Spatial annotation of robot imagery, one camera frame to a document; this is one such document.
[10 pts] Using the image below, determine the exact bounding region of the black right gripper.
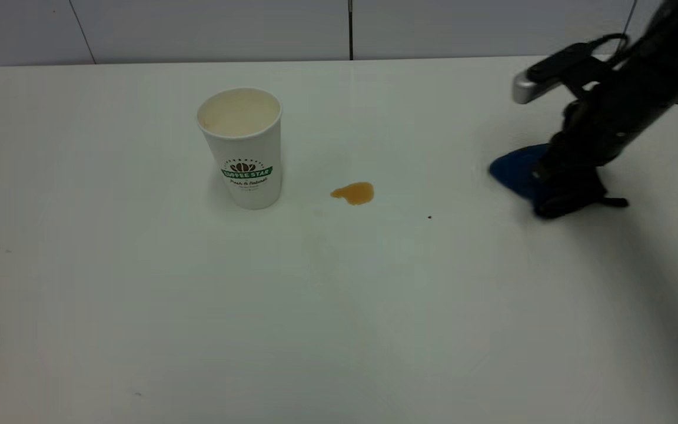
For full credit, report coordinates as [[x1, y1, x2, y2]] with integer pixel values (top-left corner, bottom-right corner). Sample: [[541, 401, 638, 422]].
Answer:
[[532, 62, 678, 220]]

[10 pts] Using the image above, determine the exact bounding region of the blue microfiber cloth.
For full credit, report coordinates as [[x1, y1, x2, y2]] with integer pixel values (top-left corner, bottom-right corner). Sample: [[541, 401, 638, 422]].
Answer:
[[488, 144, 629, 220]]

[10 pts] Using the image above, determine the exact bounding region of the white paper coffee cup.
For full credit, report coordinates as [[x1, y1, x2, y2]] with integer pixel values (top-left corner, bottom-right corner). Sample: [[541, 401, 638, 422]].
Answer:
[[197, 87, 283, 210]]

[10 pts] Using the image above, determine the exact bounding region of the brown coffee spill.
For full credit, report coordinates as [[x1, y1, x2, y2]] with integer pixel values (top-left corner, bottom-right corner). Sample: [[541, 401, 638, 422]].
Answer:
[[330, 181, 375, 207]]

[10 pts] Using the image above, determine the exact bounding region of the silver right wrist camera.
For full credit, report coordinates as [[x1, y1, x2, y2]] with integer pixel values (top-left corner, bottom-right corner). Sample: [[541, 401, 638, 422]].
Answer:
[[512, 42, 596, 105]]

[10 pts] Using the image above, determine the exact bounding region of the thin black camera cable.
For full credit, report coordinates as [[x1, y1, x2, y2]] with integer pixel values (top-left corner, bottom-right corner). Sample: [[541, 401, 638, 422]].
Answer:
[[585, 32, 632, 62]]

